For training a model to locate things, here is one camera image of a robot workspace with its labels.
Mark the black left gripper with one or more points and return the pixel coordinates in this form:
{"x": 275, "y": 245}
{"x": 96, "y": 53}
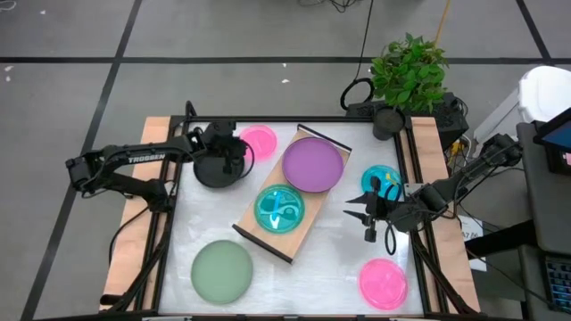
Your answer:
{"x": 225, "y": 138}

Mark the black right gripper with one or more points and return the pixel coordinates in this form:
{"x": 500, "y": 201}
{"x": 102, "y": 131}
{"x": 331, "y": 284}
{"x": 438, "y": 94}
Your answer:
{"x": 397, "y": 214}

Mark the dark slate large plate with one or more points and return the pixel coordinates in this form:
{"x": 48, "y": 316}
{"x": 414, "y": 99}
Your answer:
{"x": 214, "y": 176}

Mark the pink translucent small plate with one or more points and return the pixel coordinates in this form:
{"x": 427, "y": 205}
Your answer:
{"x": 263, "y": 140}
{"x": 383, "y": 284}

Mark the purple large plate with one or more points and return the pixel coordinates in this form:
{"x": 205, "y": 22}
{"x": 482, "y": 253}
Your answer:
{"x": 312, "y": 165}

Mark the teal translucent small plate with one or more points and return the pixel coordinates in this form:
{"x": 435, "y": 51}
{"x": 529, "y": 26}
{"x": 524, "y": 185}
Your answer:
{"x": 388, "y": 170}
{"x": 290, "y": 214}

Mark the sage green large plate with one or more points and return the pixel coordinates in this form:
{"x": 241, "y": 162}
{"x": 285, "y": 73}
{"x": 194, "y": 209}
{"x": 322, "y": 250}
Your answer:
{"x": 221, "y": 272}

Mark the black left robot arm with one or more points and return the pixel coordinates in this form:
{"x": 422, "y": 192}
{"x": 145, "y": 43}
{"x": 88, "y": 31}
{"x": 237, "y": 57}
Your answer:
{"x": 134, "y": 156}

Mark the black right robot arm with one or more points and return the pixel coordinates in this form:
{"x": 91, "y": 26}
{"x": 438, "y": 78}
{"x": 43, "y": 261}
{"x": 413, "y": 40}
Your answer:
{"x": 468, "y": 171}

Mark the black plant pot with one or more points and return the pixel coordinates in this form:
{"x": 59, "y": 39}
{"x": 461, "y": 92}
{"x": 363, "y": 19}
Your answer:
{"x": 388, "y": 122}

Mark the light wooden side board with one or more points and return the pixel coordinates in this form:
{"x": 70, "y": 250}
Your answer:
{"x": 455, "y": 267}
{"x": 134, "y": 232}

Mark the black electronics box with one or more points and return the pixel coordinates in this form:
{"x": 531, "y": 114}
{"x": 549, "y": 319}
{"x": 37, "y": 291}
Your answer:
{"x": 446, "y": 120}

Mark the white paper sheet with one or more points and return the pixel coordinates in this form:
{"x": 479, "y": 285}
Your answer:
{"x": 473, "y": 263}

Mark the black cart bar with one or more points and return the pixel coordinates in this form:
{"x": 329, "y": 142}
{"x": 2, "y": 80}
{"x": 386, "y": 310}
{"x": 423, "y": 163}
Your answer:
{"x": 499, "y": 238}

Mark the green leafy potted plant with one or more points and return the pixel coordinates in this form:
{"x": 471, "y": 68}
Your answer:
{"x": 408, "y": 73}

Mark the grey equipment cart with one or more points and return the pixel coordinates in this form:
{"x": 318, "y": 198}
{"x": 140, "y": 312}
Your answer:
{"x": 544, "y": 209}

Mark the yellow plant support stake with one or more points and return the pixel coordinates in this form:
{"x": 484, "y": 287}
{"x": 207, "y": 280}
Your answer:
{"x": 444, "y": 18}

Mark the black tablet screen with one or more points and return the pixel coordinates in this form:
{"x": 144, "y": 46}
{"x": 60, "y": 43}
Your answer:
{"x": 560, "y": 134}

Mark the black keyboard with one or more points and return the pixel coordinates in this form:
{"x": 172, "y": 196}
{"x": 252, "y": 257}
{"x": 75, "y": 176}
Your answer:
{"x": 560, "y": 285}

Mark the white rounded container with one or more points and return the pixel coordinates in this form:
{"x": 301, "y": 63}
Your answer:
{"x": 546, "y": 93}

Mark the black metal table frame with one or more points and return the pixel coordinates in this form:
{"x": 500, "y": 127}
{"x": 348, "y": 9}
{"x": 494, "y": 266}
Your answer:
{"x": 285, "y": 119}

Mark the wooden shelf with black frame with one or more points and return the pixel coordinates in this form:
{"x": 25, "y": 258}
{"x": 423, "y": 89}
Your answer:
{"x": 285, "y": 246}

